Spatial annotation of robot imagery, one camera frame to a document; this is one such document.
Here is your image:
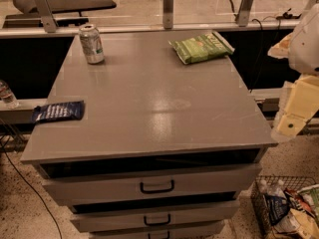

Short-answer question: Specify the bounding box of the blue rxbar blueberry bar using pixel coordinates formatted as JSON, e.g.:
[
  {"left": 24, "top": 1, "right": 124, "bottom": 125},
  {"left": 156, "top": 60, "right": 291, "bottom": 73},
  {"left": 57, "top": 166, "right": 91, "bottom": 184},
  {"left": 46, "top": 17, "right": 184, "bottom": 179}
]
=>
[{"left": 31, "top": 101, "right": 85, "bottom": 123}]

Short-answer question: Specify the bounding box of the middle grey drawer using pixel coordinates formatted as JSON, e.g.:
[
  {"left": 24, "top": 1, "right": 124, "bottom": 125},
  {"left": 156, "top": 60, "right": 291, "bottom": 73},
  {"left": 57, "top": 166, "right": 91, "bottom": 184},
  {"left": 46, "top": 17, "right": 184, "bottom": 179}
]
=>
[{"left": 71, "top": 200, "right": 239, "bottom": 233}]

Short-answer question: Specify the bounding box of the bottom grey drawer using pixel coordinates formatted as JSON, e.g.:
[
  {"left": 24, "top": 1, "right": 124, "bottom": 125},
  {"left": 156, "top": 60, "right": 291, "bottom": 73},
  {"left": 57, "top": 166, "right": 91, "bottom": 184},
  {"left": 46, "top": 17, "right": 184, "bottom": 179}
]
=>
[{"left": 89, "top": 220, "right": 224, "bottom": 239}]

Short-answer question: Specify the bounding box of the middle metal bracket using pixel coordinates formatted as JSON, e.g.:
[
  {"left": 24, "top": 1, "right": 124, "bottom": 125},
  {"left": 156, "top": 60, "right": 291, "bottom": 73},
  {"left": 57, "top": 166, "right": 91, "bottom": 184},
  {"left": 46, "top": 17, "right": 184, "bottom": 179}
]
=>
[{"left": 162, "top": 0, "right": 173, "bottom": 29}]

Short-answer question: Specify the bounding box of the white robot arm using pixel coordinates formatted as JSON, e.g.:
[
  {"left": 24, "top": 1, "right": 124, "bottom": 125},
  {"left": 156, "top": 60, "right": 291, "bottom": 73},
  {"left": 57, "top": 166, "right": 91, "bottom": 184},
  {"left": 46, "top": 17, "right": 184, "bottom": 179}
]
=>
[{"left": 267, "top": 4, "right": 319, "bottom": 142}]

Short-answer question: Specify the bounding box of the wire basket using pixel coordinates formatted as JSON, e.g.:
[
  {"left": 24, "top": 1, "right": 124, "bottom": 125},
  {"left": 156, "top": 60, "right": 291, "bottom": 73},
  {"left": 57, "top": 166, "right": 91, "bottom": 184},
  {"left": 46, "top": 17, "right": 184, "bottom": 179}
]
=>
[{"left": 251, "top": 175, "right": 316, "bottom": 239}]

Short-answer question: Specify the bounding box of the grey drawer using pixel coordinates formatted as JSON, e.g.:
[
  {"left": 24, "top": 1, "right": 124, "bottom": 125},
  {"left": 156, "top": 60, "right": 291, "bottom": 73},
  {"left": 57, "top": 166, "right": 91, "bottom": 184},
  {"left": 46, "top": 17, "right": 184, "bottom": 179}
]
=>
[
  {"left": 44, "top": 163, "right": 261, "bottom": 206},
  {"left": 71, "top": 200, "right": 239, "bottom": 233},
  {"left": 89, "top": 220, "right": 224, "bottom": 239}
]

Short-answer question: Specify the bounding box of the green jalapeno chip bag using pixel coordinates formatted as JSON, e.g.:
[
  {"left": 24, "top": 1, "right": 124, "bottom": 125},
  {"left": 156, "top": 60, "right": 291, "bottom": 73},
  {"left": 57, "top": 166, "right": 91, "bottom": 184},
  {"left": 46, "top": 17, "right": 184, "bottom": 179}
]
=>
[{"left": 168, "top": 31, "right": 234, "bottom": 65}]

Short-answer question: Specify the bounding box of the black floor cable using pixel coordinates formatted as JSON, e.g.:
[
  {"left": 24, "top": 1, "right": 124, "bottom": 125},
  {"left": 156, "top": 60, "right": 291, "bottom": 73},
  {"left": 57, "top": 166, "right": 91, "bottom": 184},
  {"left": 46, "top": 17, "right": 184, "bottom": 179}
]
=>
[{"left": 0, "top": 139, "right": 64, "bottom": 239}]

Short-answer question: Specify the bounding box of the clear plastic water bottle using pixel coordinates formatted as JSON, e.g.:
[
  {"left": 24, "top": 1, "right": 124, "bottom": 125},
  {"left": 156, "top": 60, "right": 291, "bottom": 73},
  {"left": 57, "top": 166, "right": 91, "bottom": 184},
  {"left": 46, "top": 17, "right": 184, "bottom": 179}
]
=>
[{"left": 0, "top": 80, "right": 19, "bottom": 109}]

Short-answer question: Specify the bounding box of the metal bracket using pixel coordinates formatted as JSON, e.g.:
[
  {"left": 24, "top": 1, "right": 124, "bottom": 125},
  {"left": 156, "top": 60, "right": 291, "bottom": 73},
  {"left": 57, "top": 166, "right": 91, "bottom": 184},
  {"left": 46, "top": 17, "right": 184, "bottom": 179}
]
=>
[
  {"left": 162, "top": 0, "right": 173, "bottom": 29},
  {"left": 34, "top": 0, "right": 58, "bottom": 33},
  {"left": 235, "top": 0, "right": 254, "bottom": 27}
]

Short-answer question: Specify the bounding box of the blue snack bag in basket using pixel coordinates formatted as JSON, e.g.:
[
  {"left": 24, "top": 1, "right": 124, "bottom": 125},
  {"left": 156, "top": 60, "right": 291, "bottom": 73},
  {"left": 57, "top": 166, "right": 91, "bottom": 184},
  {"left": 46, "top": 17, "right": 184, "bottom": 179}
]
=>
[{"left": 265, "top": 194, "right": 290, "bottom": 226}]

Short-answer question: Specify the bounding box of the grey drawer cabinet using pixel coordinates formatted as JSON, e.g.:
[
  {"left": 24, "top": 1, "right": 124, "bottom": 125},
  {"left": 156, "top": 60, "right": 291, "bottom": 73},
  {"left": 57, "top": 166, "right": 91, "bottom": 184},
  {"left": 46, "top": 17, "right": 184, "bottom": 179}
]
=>
[{"left": 20, "top": 29, "right": 279, "bottom": 239}]

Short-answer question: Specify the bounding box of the red snack bag in basket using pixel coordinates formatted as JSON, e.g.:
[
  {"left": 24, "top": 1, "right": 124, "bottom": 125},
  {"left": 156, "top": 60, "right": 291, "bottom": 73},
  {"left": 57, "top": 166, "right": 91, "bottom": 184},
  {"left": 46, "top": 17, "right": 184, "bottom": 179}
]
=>
[{"left": 284, "top": 188, "right": 313, "bottom": 217}]

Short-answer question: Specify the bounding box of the green white bag in basket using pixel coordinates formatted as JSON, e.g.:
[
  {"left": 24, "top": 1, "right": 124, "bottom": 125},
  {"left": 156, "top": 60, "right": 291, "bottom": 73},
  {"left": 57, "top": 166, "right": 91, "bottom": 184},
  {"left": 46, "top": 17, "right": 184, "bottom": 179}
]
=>
[{"left": 298, "top": 184, "right": 319, "bottom": 217}]

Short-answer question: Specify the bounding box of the dark office chair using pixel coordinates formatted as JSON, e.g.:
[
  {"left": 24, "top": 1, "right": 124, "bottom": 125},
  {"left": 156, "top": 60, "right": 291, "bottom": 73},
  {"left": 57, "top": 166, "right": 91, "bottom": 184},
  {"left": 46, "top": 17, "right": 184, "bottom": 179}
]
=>
[{"left": 3, "top": 0, "right": 117, "bottom": 29}]

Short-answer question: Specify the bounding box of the right metal bracket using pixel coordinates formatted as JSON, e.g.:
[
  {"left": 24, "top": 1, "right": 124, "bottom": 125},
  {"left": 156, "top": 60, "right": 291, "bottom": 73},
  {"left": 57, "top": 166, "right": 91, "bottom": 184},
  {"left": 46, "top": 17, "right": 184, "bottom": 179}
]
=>
[{"left": 235, "top": 0, "right": 254, "bottom": 27}]

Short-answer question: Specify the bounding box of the silver green soda can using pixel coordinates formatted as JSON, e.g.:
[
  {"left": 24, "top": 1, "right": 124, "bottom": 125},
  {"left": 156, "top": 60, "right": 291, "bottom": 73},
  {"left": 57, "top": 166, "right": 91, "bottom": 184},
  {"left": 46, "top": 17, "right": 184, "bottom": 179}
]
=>
[{"left": 79, "top": 24, "right": 105, "bottom": 64}]

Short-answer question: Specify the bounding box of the top grey drawer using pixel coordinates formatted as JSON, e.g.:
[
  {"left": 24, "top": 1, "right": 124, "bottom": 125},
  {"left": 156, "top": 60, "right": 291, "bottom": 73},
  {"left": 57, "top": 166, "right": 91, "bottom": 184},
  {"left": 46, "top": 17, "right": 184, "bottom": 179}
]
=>
[{"left": 44, "top": 163, "right": 261, "bottom": 206}]

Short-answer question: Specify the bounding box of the left metal bracket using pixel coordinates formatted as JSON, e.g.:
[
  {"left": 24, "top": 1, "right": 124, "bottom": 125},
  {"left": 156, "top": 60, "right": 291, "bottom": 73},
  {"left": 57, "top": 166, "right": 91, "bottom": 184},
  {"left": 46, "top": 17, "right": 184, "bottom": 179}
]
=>
[{"left": 34, "top": 0, "right": 58, "bottom": 33}]

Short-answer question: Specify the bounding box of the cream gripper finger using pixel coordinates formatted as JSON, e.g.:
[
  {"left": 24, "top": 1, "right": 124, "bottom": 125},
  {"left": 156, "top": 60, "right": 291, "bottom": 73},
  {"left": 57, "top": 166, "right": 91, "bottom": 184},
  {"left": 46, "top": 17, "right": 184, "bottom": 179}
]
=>
[{"left": 271, "top": 74, "right": 319, "bottom": 142}]

